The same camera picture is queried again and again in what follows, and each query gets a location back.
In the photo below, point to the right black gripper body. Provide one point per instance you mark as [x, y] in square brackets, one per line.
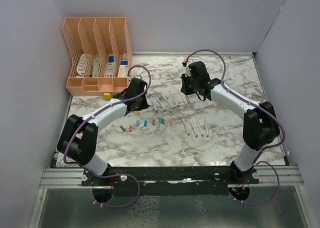
[190, 85]

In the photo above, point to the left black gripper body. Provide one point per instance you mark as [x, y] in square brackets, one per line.
[142, 103]

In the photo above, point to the cyan marker pen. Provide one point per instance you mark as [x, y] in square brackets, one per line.
[154, 104]

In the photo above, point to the yellow marker pen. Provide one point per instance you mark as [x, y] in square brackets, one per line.
[183, 97]

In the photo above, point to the light blue marker pen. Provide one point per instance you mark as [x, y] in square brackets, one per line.
[161, 105]

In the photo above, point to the green marker pen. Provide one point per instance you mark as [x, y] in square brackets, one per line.
[174, 99]

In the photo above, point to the pink marker pen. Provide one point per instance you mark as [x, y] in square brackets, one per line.
[169, 103]

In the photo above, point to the magenta marker pen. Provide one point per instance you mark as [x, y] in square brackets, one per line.
[206, 128]

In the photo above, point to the teal marker pen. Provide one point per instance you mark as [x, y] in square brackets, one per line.
[199, 126]

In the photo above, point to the peach marker pen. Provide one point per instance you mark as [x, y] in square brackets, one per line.
[186, 127]

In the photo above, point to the grey marker pen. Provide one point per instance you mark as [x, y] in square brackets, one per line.
[193, 128]

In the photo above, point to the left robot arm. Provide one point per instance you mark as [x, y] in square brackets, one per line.
[78, 139]

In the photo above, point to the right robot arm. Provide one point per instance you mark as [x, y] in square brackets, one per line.
[259, 125]

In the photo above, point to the yellow rectangular stamp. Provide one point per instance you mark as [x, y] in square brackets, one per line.
[107, 96]

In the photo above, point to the white cardboard box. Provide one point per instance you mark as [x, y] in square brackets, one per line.
[123, 69]

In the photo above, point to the white paper packet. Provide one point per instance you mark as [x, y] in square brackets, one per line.
[109, 67]

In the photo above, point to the small white red box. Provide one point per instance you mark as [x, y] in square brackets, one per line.
[125, 57]

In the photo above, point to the grey stapler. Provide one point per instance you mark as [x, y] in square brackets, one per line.
[95, 67]

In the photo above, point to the white remote in organizer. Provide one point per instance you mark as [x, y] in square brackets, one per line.
[82, 64]

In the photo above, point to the peach plastic desk organizer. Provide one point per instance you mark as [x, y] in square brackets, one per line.
[96, 37]

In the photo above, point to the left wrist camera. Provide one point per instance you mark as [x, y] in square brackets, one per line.
[129, 78]

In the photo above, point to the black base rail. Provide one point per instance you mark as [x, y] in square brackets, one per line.
[169, 180]

